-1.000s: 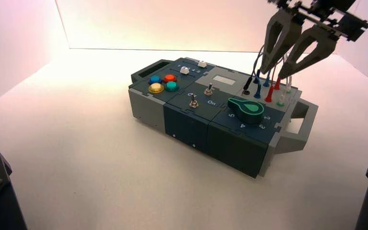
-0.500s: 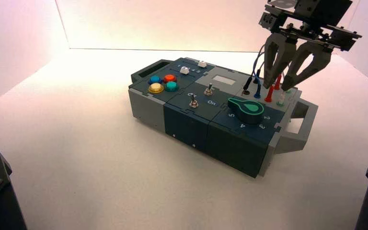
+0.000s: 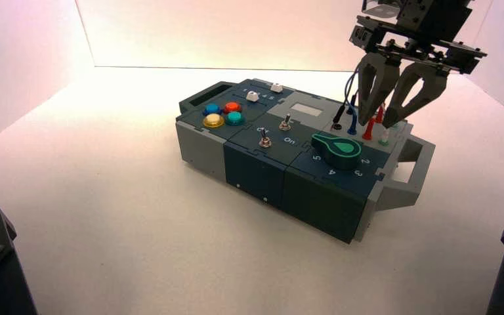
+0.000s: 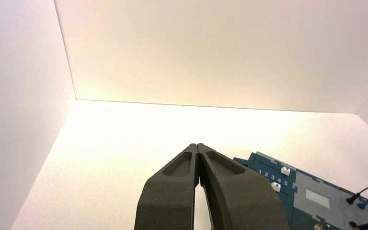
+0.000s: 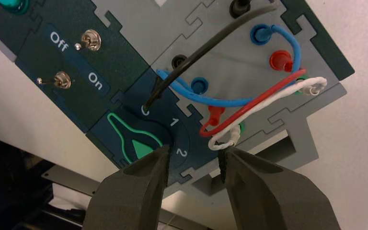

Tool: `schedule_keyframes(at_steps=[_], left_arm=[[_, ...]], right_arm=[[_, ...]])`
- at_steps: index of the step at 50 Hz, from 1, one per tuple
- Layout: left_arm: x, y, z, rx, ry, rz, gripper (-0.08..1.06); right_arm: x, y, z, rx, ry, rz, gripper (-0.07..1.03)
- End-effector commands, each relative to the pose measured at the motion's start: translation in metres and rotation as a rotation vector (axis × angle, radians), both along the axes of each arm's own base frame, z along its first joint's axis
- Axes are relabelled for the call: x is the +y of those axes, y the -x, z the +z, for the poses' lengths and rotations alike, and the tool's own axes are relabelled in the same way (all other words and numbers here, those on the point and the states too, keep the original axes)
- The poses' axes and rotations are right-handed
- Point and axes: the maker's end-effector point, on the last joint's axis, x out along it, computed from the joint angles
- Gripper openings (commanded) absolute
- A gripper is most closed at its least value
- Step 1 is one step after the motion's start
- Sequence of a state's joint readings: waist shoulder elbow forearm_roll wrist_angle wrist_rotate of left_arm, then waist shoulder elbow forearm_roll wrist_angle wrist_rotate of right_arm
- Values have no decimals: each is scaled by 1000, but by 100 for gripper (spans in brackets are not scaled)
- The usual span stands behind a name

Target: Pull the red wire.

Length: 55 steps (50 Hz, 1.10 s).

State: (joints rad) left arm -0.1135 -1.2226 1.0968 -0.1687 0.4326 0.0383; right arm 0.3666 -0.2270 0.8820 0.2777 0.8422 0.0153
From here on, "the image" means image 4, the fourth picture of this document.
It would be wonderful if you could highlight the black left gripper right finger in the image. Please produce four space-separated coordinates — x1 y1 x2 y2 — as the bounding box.
197 143 291 230

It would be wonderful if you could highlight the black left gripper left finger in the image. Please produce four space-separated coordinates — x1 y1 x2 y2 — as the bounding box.
134 143 200 230

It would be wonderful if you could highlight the dark blue grey control box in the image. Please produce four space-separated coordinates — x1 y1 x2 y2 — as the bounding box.
233 151 368 230

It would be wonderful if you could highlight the white display window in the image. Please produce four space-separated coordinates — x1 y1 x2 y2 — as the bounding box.
305 189 331 209

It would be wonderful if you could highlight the black banana plug wire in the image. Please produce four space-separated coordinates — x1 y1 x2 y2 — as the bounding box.
345 184 368 230

